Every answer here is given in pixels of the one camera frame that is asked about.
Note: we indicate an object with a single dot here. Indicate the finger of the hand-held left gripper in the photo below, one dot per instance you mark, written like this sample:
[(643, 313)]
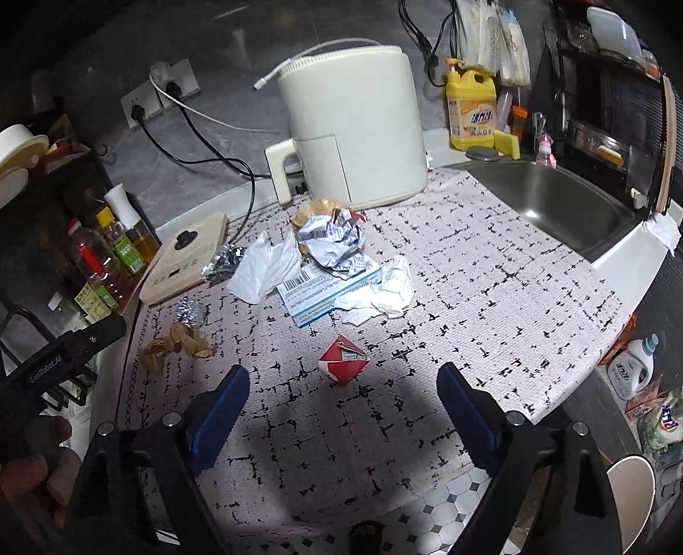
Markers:
[(104, 329)]

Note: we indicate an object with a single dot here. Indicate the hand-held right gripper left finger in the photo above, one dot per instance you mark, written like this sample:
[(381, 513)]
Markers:
[(219, 421)]

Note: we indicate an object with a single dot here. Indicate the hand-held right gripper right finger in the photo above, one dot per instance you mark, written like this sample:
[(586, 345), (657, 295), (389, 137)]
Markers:
[(469, 421)]

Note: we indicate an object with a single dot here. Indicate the red white carton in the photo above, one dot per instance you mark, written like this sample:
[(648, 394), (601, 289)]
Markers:
[(344, 360)]

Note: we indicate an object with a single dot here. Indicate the beige trash bin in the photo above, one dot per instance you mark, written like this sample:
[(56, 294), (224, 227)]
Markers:
[(629, 501)]

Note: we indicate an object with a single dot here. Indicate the person's left hand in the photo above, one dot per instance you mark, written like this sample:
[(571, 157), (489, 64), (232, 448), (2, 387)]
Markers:
[(42, 435)]

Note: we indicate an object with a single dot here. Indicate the red label oil bottle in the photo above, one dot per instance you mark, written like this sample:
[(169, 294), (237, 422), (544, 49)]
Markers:
[(93, 261)]

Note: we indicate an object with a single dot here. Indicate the brown crumpled wrapper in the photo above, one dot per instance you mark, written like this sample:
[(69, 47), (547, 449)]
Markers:
[(181, 344)]

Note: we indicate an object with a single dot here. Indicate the green label oil bottle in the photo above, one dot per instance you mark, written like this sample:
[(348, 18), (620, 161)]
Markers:
[(125, 251)]

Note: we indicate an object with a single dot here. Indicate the small silver foil piece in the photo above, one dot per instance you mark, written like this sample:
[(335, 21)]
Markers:
[(189, 312)]

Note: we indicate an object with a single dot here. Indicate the beige kitchen scale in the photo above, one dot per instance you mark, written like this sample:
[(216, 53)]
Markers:
[(181, 267)]

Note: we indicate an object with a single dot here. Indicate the white top oil sprayer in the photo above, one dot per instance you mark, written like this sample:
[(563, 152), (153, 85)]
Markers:
[(128, 213)]

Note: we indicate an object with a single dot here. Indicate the crumpled foil wrapper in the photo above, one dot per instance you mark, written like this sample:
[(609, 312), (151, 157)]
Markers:
[(221, 264)]

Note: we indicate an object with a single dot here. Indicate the white tissue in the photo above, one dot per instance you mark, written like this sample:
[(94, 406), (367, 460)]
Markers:
[(261, 267), (387, 293)]

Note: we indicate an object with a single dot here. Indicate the person's sandalled foot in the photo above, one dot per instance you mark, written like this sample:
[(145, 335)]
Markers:
[(367, 539)]

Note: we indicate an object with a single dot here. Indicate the blue white medicine box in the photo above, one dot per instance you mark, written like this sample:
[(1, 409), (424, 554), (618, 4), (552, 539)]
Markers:
[(320, 296)]

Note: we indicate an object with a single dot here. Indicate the white laundry detergent bottle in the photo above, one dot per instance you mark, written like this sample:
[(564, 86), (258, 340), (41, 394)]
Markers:
[(632, 371)]

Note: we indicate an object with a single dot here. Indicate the pink packet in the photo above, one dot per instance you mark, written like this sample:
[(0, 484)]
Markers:
[(643, 408)]

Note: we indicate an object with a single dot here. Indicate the green plastic bag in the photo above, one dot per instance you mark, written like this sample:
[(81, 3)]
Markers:
[(661, 427)]

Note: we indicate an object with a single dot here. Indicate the white round lid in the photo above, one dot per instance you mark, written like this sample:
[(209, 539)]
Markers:
[(18, 149)]

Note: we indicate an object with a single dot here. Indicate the crumpled printed paper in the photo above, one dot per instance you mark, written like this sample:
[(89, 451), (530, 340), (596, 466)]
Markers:
[(331, 240)]

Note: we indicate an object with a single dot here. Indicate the steel sink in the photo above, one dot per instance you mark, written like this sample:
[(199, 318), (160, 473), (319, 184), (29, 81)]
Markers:
[(560, 203)]

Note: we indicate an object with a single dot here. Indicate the grey sink plug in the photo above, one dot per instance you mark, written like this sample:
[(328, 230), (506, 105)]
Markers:
[(482, 154)]

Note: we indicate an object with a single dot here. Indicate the white cloth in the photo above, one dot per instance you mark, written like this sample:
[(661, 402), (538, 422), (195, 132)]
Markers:
[(661, 232)]

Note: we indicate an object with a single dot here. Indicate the yellow sponge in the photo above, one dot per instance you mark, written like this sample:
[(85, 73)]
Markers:
[(508, 144)]

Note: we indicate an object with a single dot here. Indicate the small pink bottle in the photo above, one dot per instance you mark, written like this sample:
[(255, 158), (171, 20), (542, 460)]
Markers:
[(545, 147)]

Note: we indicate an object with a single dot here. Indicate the yellow dish soap bottle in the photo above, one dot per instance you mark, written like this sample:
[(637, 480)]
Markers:
[(472, 117)]

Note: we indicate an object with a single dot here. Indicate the cream air fryer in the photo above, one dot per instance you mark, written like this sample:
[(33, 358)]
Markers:
[(352, 122)]

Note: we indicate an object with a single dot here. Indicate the black dish rack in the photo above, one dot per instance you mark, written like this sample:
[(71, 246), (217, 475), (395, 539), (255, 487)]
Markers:
[(603, 106)]

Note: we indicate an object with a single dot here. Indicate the hanging clear plastic bags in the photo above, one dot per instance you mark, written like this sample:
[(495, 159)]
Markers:
[(493, 42)]

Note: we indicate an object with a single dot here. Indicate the white plastic container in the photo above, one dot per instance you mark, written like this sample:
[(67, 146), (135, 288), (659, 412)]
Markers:
[(616, 32)]

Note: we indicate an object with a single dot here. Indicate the grey wall socket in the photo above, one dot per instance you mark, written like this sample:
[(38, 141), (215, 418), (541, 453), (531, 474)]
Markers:
[(179, 80), (140, 106)]

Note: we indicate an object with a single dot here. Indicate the light wooden post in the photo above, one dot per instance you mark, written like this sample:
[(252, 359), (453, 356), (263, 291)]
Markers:
[(665, 144)]

